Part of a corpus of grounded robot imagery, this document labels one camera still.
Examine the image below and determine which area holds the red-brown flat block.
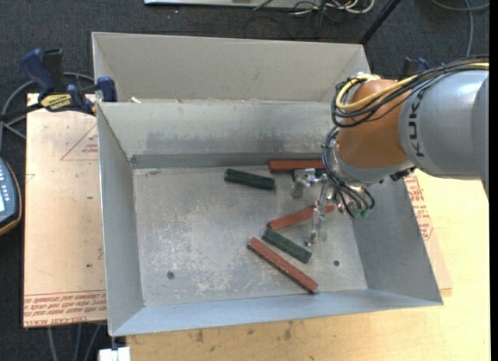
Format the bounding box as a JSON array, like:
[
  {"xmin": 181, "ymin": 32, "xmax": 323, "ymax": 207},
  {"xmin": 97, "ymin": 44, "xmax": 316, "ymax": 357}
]
[
  {"xmin": 266, "ymin": 204, "xmax": 336, "ymax": 232},
  {"xmin": 268, "ymin": 159, "xmax": 326, "ymax": 174},
  {"xmin": 246, "ymin": 237, "xmax": 320, "ymax": 295}
]

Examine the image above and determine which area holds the dark green flat block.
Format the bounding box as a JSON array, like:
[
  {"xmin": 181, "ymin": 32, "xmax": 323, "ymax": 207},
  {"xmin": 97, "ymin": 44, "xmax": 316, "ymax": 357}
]
[
  {"xmin": 223, "ymin": 168, "xmax": 277, "ymax": 191},
  {"xmin": 261, "ymin": 228, "xmax": 314, "ymax": 265}
]

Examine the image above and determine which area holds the grey metal bin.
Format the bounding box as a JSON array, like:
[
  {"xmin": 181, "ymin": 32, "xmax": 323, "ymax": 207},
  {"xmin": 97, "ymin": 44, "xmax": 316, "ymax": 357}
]
[{"xmin": 91, "ymin": 31, "xmax": 444, "ymax": 338}]

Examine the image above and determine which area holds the brown cardboard board red print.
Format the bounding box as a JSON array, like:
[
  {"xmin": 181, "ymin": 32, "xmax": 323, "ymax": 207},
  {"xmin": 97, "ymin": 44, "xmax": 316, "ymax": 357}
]
[{"xmin": 23, "ymin": 92, "xmax": 454, "ymax": 330}]

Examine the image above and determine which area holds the black cylinder on white bracket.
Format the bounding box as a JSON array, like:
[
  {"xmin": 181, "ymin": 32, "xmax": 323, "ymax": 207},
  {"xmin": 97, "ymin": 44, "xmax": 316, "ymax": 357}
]
[{"xmin": 390, "ymin": 166, "xmax": 416, "ymax": 182}]

